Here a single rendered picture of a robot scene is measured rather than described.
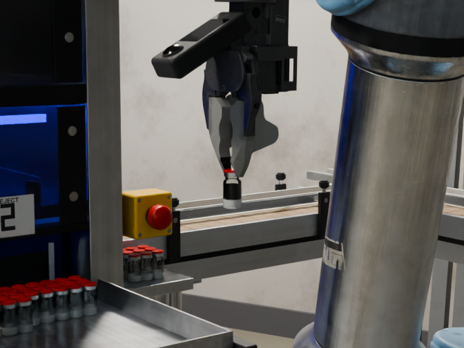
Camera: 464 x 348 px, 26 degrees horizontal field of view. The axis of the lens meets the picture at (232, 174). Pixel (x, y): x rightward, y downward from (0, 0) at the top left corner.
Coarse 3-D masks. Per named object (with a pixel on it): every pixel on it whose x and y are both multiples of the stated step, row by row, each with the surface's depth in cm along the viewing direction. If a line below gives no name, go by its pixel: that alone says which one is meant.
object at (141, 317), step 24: (120, 288) 148; (120, 312) 147; (144, 312) 143; (168, 312) 138; (24, 336) 135; (48, 336) 135; (72, 336) 135; (96, 336) 135; (120, 336) 135; (144, 336) 135; (168, 336) 135; (192, 336) 133; (216, 336) 125
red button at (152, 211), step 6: (156, 204) 161; (150, 210) 160; (156, 210) 159; (162, 210) 159; (168, 210) 160; (150, 216) 159; (156, 216) 159; (162, 216) 159; (168, 216) 160; (150, 222) 159; (156, 222) 159; (162, 222) 159; (168, 222) 160; (156, 228) 159; (162, 228) 160
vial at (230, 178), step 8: (224, 176) 117; (232, 176) 117; (224, 184) 117; (232, 184) 117; (240, 184) 117; (224, 192) 117; (232, 192) 117; (240, 192) 117; (224, 200) 117; (232, 200) 117; (240, 200) 117; (224, 208) 118; (232, 208) 117
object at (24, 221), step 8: (0, 200) 146; (8, 200) 147; (16, 200) 147; (24, 200) 148; (32, 200) 149; (0, 208) 146; (8, 208) 147; (16, 208) 148; (24, 208) 148; (32, 208) 149; (0, 216) 146; (16, 216) 148; (24, 216) 148; (32, 216) 149; (0, 224) 146; (8, 224) 147; (16, 224) 148; (24, 224) 149; (32, 224) 149; (0, 232) 146; (8, 232) 147; (16, 232) 148; (24, 232) 149; (32, 232) 150
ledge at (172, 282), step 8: (168, 272) 172; (152, 280) 167; (160, 280) 167; (168, 280) 167; (176, 280) 167; (184, 280) 167; (192, 280) 168; (128, 288) 162; (136, 288) 162; (144, 288) 163; (152, 288) 164; (160, 288) 165; (168, 288) 166; (176, 288) 167; (184, 288) 168; (192, 288) 169; (152, 296) 164
